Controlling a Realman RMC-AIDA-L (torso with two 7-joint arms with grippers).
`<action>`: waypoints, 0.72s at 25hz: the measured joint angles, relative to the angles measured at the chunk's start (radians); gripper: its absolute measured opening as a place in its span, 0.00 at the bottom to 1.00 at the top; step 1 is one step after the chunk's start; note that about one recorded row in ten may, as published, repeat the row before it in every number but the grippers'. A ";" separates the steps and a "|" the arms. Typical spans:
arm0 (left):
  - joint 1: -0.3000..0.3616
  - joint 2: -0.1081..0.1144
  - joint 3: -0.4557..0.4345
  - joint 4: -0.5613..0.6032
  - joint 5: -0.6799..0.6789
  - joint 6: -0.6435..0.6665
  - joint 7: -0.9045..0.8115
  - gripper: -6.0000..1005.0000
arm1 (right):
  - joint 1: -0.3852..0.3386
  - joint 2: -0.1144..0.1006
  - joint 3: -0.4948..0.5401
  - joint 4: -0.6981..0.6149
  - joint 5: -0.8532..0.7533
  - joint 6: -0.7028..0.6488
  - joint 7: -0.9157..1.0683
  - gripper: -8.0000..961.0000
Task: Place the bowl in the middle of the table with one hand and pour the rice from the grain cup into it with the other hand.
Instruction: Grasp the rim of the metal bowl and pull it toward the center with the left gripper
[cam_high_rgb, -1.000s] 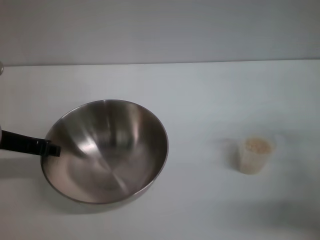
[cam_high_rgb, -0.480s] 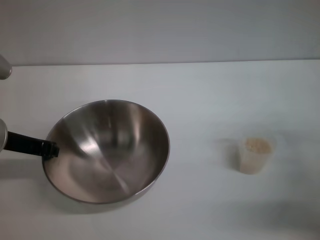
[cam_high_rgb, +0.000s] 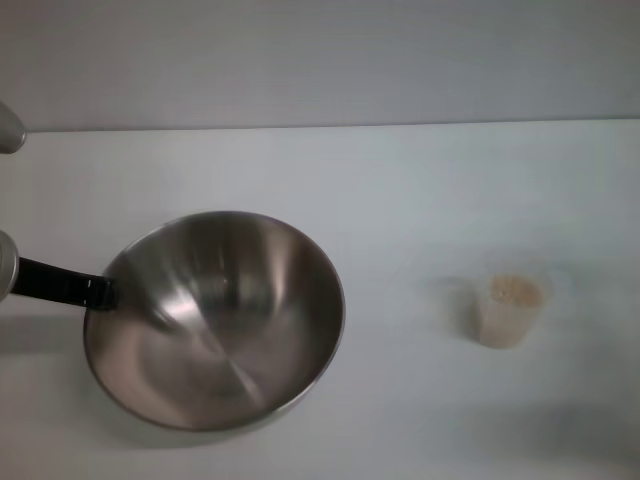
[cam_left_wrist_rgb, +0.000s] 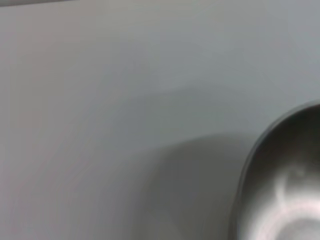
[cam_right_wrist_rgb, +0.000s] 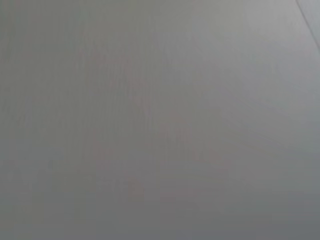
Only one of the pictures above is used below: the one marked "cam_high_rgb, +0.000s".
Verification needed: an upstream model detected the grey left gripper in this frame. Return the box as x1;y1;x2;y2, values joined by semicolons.
0;229;120;313

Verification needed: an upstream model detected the stainless steel bowl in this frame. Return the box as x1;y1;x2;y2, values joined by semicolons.
82;209;347;434

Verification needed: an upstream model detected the clear plastic measuring cup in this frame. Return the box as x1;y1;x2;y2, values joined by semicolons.
473;269;557;350

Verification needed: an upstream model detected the white rice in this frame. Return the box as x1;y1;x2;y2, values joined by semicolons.
479;273;545;348

